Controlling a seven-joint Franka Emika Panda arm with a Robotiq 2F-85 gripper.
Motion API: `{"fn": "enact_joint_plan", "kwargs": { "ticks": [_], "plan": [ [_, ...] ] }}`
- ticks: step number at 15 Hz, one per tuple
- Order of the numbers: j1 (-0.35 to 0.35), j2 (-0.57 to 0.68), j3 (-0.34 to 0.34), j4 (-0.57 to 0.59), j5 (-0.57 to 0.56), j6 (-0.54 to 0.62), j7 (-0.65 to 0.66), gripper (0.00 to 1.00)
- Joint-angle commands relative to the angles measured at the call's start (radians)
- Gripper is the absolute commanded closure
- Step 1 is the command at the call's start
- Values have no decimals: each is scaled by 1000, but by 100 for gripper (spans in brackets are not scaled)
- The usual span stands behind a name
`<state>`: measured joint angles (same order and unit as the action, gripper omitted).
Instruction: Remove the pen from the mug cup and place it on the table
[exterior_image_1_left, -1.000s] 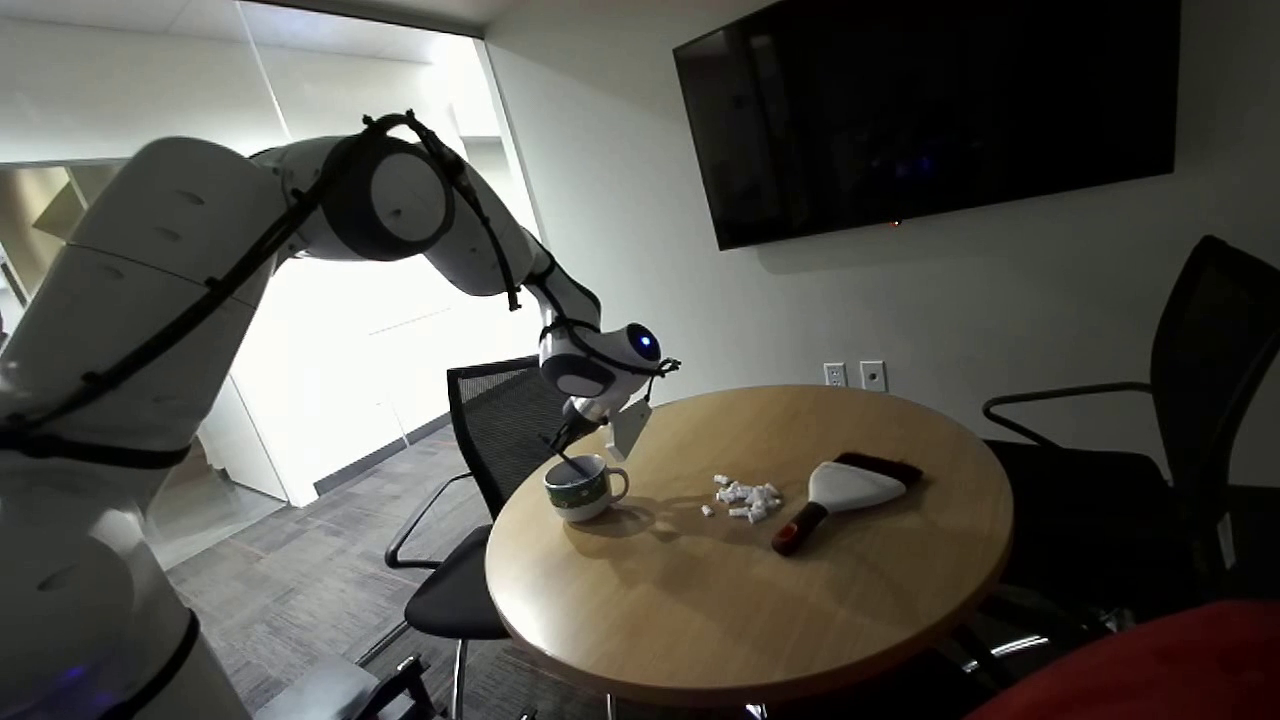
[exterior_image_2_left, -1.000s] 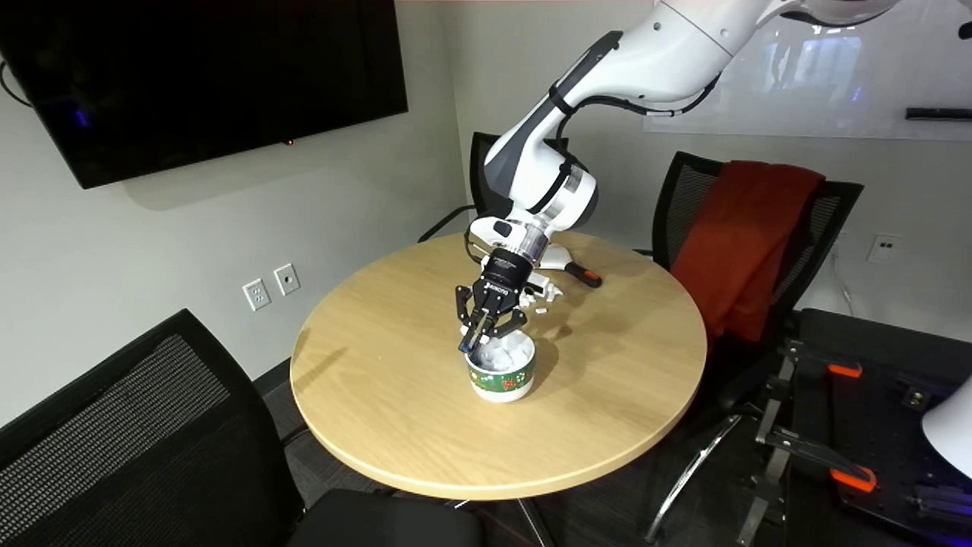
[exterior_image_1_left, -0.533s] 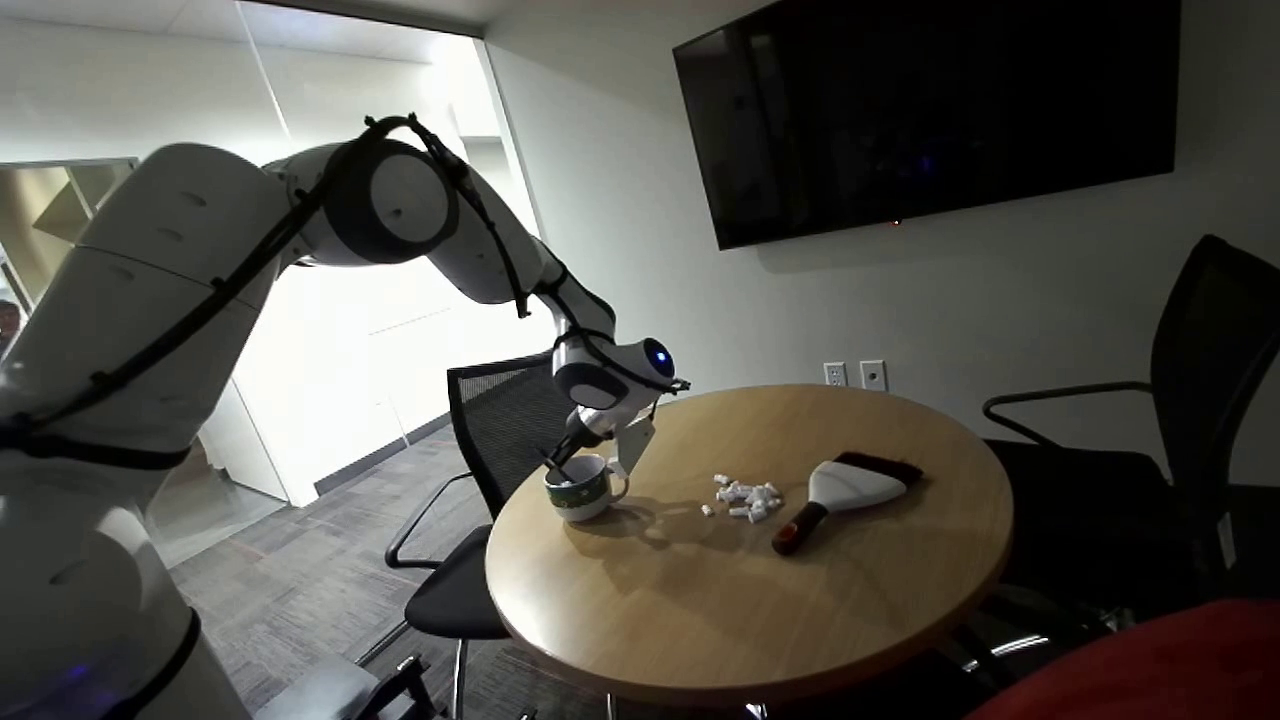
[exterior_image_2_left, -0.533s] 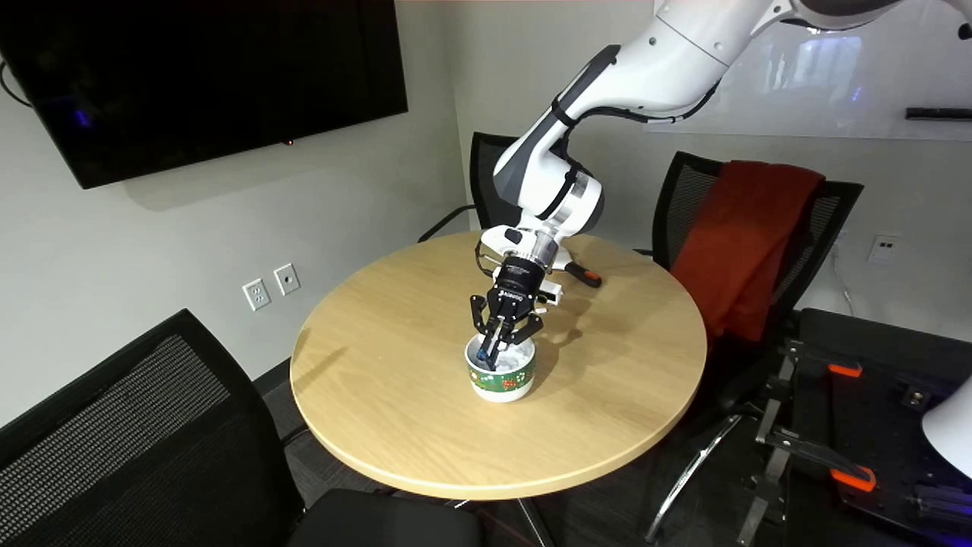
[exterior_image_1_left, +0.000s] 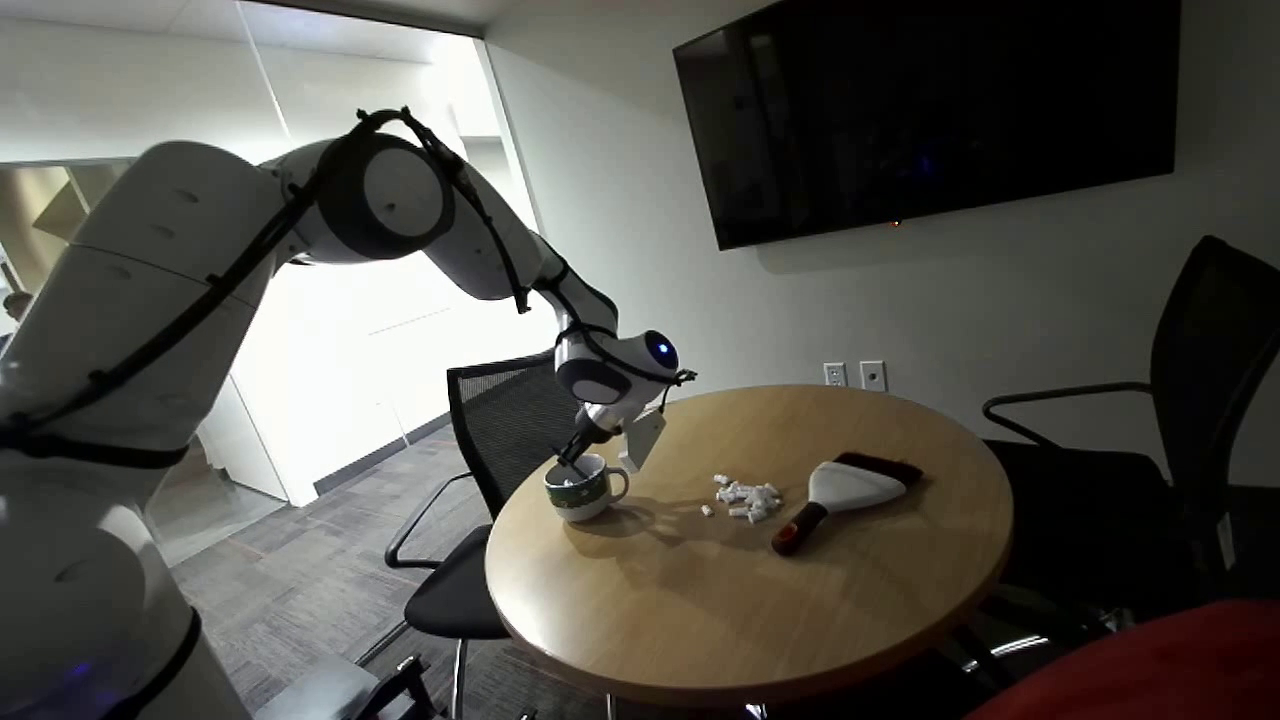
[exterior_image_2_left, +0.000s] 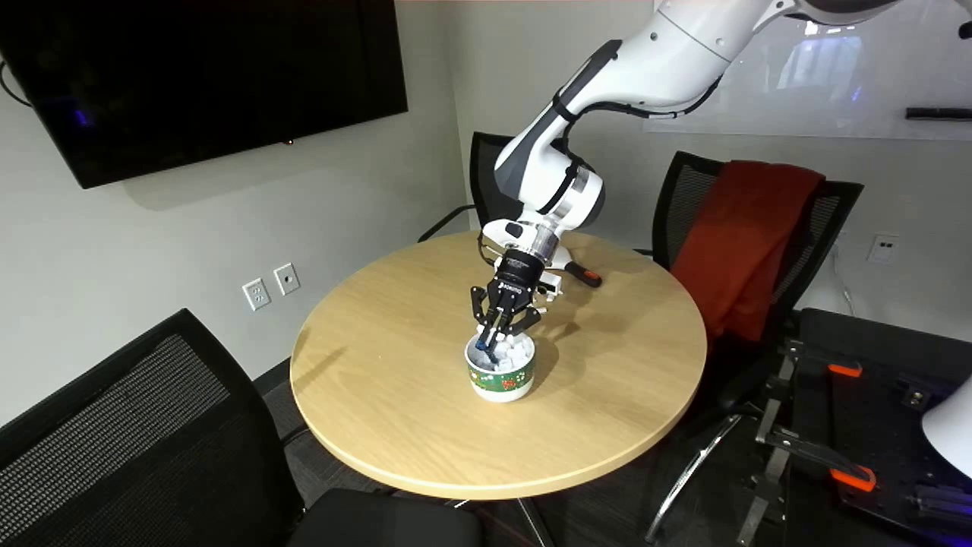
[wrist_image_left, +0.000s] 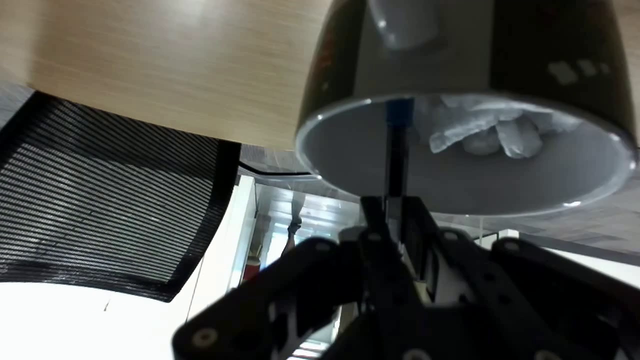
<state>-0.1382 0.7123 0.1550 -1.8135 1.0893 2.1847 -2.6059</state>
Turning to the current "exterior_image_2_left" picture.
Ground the white mug with green print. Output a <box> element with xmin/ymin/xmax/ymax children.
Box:
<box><xmin>463</xmin><ymin>333</ymin><xmax>536</xmax><ymax>409</ymax></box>

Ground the orange handled clamp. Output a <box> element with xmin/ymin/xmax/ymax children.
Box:
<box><xmin>754</xmin><ymin>423</ymin><xmax>882</xmax><ymax>499</ymax></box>
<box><xmin>777</xmin><ymin>338</ymin><xmax>866</xmax><ymax>389</ymax></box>

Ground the black wall television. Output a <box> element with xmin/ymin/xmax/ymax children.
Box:
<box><xmin>0</xmin><ymin>0</ymin><xmax>409</xmax><ymax>193</ymax></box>

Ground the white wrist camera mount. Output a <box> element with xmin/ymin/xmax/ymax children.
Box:
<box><xmin>477</xmin><ymin>220</ymin><xmax>577</xmax><ymax>280</ymax></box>

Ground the dark brown marker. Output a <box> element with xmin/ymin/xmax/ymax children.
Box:
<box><xmin>562</xmin><ymin>258</ymin><xmax>607</xmax><ymax>291</ymax></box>

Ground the black mesh office chair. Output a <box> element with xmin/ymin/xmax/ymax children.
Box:
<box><xmin>417</xmin><ymin>129</ymin><xmax>512</xmax><ymax>245</ymax></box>

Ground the white wall plate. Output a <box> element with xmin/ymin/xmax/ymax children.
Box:
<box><xmin>241</xmin><ymin>277</ymin><xmax>272</xmax><ymax>315</ymax></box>
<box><xmin>271</xmin><ymin>262</ymin><xmax>304</xmax><ymax>301</ymax></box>

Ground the red cloth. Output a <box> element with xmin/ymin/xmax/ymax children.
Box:
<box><xmin>669</xmin><ymin>159</ymin><xmax>830</xmax><ymax>347</ymax></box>

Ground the black striped office chair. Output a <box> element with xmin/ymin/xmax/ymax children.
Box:
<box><xmin>0</xmin><ymin>307</ymin><xmax>485</xmax><ymax>547</ymax></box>

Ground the white lamp shade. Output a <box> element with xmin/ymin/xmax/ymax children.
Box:
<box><xmin>917</xmin><ymin>372</ymin><xmax>972</xmax><ymax>480</ymax></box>

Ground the black chair with red cloth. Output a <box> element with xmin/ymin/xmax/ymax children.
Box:
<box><xmin>646</xmin><ymin>148</ymin><xmax>866</xmax><ymax>409</ymax></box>

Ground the chrome chair leg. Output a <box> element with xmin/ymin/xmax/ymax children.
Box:
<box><xmin>645</xmin><ymin>409</ymin><xmax>747</xmax><ymax>547</ymax></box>

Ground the black whiteboard tray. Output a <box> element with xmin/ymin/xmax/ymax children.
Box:
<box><xmin>902</xmin><ymin>104</ymin><xmax>972</xmax><ymax>125</ymax></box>

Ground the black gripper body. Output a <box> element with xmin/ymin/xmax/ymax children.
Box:
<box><xmin>489</xmin><ymin>250</ymin><xmax>549</xmax><ymax>307</ymax></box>

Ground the white wall socket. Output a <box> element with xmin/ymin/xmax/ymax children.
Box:
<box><xmin>866</xmin><ymin>231</ymin><xmax>902</xmax><ymax>272</ymax></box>

